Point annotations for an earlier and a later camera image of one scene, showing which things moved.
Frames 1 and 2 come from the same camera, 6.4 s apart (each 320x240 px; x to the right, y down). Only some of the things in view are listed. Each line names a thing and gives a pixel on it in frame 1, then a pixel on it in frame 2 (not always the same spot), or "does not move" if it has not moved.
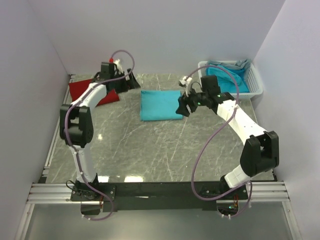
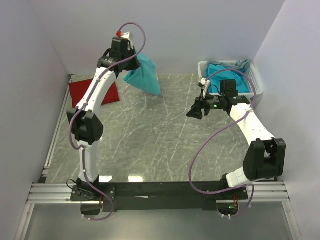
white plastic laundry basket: [253, 79] does not move
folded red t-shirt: [76, 88] does not move
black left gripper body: [119, 86] -> [132, 64]
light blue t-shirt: [158, 105] -> [144, 76]
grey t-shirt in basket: [244, 64] does not move
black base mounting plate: [143, 196] does not move
